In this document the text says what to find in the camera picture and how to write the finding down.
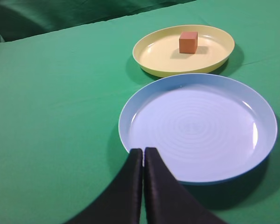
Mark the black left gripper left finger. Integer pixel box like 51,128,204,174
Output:
66,148,143,224

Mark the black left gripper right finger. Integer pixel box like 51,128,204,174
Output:
144,147,226,224

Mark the orange cube block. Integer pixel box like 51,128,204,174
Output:
179,31,198,54

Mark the light blue plate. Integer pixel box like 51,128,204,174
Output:
118,73,278,185

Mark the yellow plate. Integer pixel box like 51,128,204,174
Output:
133,24,235,77

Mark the green tablecloth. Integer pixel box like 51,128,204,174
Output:
0,0,280,224

